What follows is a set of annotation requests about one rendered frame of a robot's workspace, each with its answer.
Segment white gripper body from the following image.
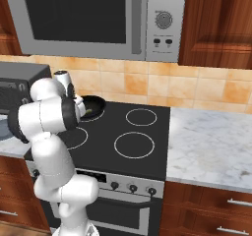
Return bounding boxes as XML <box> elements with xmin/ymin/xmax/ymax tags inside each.
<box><xmin>74</xmin><ymin>95</ymin><xmax>88</xmax><ymax>118</ymax></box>

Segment black frying pan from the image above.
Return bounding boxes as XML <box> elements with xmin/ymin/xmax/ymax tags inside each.
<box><xmin>80</xmin><ymin>94</ymin><xmax>107</xmax><ymax>120</ymax></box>

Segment black hob with oven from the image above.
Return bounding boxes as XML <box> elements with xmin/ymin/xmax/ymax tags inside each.
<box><xmin>24</xmin><ymin>99</ymin><xmax>172</xmax><ymax>236</ymax></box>

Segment black toaster oven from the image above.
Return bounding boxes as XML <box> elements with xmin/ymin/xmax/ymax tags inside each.
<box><xmin>0</xmin><ymin>61</ymin><xmax>53</xmax><ymax>116</ymax></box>

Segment grey round plate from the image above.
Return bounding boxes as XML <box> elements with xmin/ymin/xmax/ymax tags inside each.
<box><xmin>0</xmin><ymin>114</ymin><xmax>18</xmax><ymax>142</ymax></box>

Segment silver microwave oven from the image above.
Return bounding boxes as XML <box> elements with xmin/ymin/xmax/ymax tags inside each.
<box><xmin>2</xmin><ymin>0</ymin><xmax>188</xmax><ymax>64</ymax></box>

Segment brown wooden cupboard door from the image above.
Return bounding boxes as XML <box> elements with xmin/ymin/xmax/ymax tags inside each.
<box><xmin>177</xmin><ymin>0</ymin><xmax>252</xmax><ymax>71</ymax></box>
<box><xmin>0</xmin><ymin>0</ymin><xmax>24</xmax><ymax>57</ymax></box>

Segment brown wooden drawer front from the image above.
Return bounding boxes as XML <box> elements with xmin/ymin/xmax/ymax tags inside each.
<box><xmin>158</xmin><ymin>209</ymin><xmax>252</xmax><ymax>236</ymax></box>
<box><xmin>0</xmin><ymin>154</ymin><xmax>51</xmax><ymax>232</ymax></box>
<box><xmin>161</xmin><ymin>180</ymin><xmax>252</xmax><ymax>218</ymax></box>

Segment black oven door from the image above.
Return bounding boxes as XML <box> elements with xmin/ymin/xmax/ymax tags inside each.
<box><xmin>39</xmin><ymin>187</ymin><xmax>163</xmax><ymax>236</ymax></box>

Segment grey microwave dial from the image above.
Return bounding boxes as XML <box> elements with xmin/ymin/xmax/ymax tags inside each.
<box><xmin>155</xmin><ymin>11</ymin><xmax>174</xmax><ymax>30</ymax></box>

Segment grey microwave door handle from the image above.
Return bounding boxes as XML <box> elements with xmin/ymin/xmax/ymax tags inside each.
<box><xmin>131</xmin><ymin>0</ymin><xmax>144</xmax><ymax>55</ymax></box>

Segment black oven door handle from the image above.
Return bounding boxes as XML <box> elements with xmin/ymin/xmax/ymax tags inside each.
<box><xmin>96</xmin><ymin>194</ymin><xmax>162</xmax><ymax>209</ymax></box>

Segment silver drawer handle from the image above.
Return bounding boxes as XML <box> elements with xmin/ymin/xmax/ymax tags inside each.
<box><xmin>216</xmin><ymin>225</ymin><xmax>252</xmax><ymax>236</ymax></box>
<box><xmin>0</xmin><ymin>209</ymin><xmax>20</xmax><ymax>217</ymax></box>
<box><xmin>226</xmin><ymin>198</ymin><xmax>252</xmax><ymax>208</ymax></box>

